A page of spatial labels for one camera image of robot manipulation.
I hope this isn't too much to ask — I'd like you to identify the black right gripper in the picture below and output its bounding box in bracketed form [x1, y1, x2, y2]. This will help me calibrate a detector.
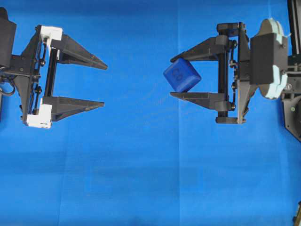
[170, 22, 251, 124]

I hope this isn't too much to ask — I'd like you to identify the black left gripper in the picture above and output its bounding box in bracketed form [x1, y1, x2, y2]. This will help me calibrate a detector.
[10, 25, 108, 129]

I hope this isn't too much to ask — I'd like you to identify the blue cube block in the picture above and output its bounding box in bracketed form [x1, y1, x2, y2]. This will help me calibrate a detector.
[163, 58, 201, 92]

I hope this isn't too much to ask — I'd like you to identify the black aluminium frame rail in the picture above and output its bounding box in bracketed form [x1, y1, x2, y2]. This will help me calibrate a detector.
[287, 0, 301, 55]

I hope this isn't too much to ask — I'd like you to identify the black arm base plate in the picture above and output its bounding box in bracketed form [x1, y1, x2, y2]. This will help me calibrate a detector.
[281, 93, 301, 142]

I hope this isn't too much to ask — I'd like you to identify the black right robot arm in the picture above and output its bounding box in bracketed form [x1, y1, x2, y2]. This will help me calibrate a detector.
[163, 18, 297, 124]

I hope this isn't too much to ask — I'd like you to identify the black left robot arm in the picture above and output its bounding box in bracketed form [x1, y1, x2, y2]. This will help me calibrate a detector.
[0, 8, 108, 129]

